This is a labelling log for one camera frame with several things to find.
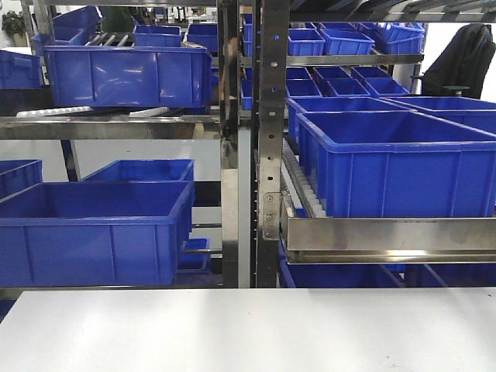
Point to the blue bin behind lower left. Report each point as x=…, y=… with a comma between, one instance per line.
x=145, y=170

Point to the blue bin behind right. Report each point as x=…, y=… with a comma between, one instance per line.
x=330, y=104

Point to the black office chair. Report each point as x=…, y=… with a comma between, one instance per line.
x=463, y=63

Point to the blue bin upper left shelf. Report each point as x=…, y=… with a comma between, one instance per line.
x=147, y=77

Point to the large blue bin right shelf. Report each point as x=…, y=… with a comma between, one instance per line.
x=397, y=164

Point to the large blue bin lower left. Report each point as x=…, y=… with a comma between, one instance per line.
x=95, y=233

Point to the steel shelf front rail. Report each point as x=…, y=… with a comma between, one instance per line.
x=387, y=241

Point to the blue bin far left edge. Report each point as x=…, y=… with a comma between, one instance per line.
x=18, y=175

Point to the steel shelf upright post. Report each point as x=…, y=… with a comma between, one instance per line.
x=274, y=19

